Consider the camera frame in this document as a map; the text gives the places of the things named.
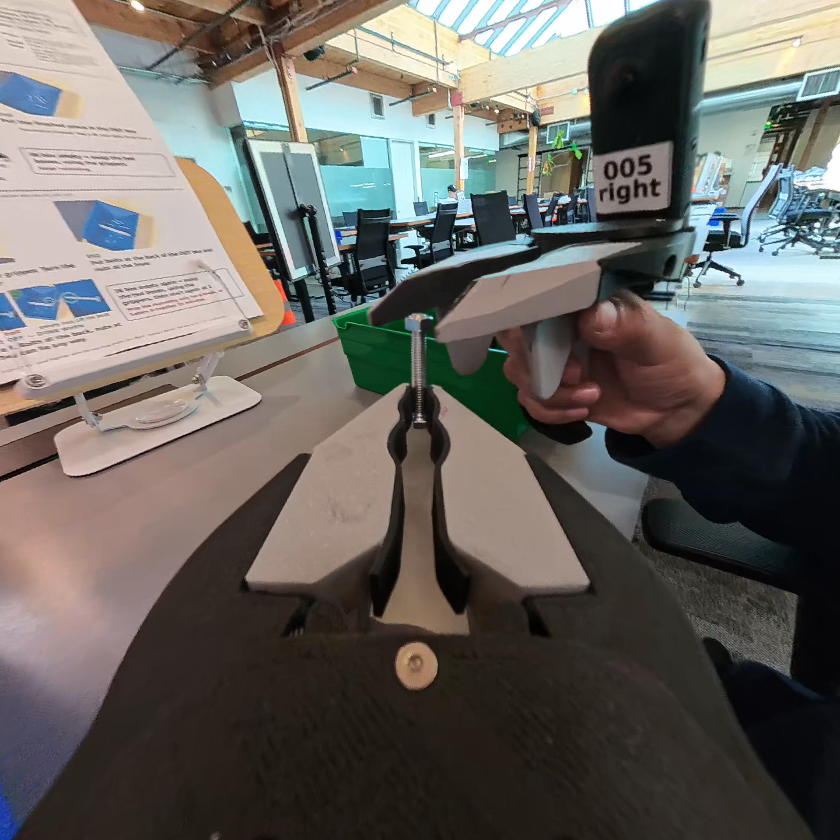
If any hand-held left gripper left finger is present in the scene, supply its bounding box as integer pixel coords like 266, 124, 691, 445
244, 384, 408, 621

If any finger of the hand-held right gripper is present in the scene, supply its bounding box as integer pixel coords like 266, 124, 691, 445
433, 243, 643, 378
366, 241, 547, 330

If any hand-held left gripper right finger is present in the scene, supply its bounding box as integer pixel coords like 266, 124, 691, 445
427, 386, 592, 616

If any silver hex bolt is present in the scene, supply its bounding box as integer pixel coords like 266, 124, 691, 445
403, 314, 435, 421

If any green plastic bin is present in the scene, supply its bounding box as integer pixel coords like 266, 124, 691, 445
331, 303, 532, 442

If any person's right forearm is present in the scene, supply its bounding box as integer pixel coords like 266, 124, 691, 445
604, 356, 840, 549

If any person's right hand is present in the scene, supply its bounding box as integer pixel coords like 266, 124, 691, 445
495, 289, 727, 448

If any row of black office chairs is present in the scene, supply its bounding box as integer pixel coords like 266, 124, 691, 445
335, 189, 592, 308

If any green hanging plant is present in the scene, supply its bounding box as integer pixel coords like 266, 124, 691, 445
541, 128, 585, 178

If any grey panel board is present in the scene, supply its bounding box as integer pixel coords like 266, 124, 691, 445
244, 138, 342, 322

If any row of grey office chairs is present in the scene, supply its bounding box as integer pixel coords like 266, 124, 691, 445
692, 163, 840, 290

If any black mesh armrest chair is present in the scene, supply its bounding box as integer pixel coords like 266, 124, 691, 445
642, 497, 840, 697

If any person's dark clothing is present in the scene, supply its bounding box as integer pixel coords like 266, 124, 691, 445
702, 637, 840, 840

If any printed instruction sheet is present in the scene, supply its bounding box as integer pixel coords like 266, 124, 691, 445
0, 0, 263, 388

